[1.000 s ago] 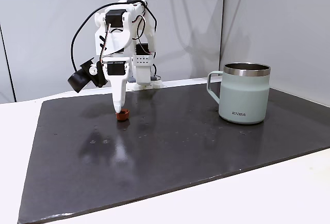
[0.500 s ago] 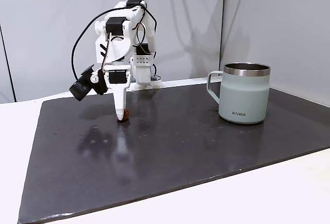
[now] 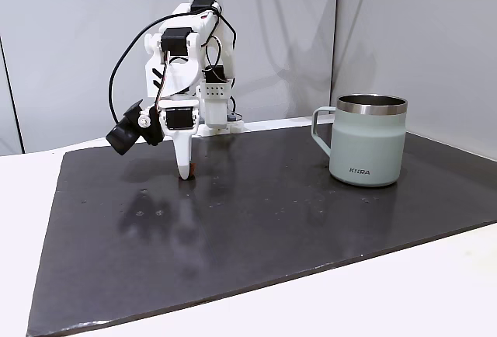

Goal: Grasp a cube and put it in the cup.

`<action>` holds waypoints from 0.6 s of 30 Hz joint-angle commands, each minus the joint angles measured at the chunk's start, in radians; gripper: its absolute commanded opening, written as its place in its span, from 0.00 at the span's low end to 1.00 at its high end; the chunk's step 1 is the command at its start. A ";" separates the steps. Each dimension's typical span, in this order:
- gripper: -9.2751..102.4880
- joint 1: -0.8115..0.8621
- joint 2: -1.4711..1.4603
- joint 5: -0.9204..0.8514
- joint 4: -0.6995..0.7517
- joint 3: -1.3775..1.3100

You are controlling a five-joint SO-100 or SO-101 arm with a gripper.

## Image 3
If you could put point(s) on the black table mat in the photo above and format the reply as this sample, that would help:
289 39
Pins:
233 236

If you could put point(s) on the small red-brown cube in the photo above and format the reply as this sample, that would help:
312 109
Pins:
193 169

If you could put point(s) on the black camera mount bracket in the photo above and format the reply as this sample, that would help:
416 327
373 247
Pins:
153 133

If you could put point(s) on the black oval camera box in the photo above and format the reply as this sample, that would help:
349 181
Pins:
123 135

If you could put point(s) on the pale green steel mug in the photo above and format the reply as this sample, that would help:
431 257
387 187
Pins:
367 146

